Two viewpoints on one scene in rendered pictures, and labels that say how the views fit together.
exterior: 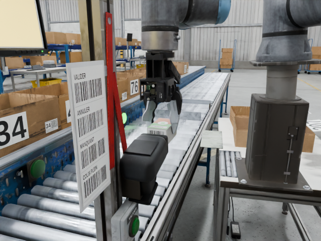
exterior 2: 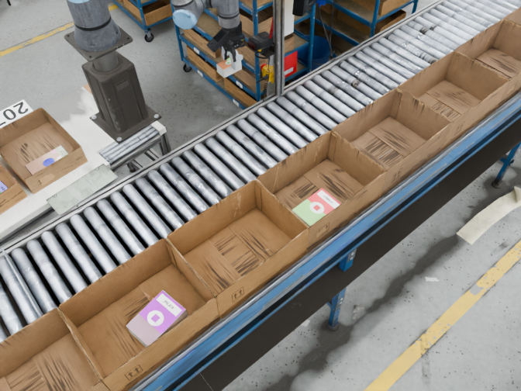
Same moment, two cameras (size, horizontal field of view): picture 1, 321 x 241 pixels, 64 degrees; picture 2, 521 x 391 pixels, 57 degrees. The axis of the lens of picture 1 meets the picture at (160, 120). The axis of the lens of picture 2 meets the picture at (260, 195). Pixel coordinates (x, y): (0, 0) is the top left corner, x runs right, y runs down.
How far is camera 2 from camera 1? 2.63 m
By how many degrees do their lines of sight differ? 106
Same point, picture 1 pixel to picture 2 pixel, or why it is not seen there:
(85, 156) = (290, 19)
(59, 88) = (219, 298)
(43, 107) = (276, 169)
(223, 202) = (165, 141)
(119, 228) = not seen: hidden behind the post
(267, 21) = (105, 11)
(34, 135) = (288, 178)
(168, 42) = not seen: hidden behind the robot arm
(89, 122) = (288, 12)
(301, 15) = not seen: outside the picture
